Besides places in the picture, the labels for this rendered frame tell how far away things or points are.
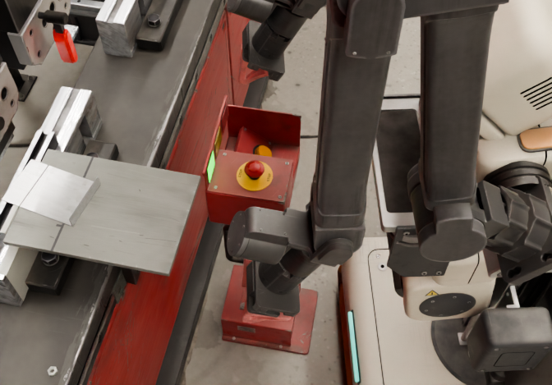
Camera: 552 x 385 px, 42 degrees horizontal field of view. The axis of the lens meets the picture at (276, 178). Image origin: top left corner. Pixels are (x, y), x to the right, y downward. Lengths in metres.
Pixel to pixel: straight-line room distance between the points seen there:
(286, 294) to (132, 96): 0.63
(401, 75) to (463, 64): 2.05
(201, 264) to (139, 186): 1.02
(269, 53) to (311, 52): 1.53
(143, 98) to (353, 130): 0.82
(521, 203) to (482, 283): 0.45
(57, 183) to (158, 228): 0.19
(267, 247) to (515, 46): 0.37
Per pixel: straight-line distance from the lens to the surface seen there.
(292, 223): 0.87
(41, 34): 1.12
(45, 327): 1.23
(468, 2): 0.57
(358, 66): 0.62
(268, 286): 0.96
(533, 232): 0.90
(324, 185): 0.76
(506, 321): 1.37
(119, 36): 1.49
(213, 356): 2.10
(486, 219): 0.85
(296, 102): 2.57
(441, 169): 0.76
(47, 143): 1.26
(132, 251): 1.11
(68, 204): 1.18
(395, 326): 1.84
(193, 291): 2.13
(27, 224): 1.18
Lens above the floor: 1.96
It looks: 56 degrees down
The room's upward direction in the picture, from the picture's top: straight up
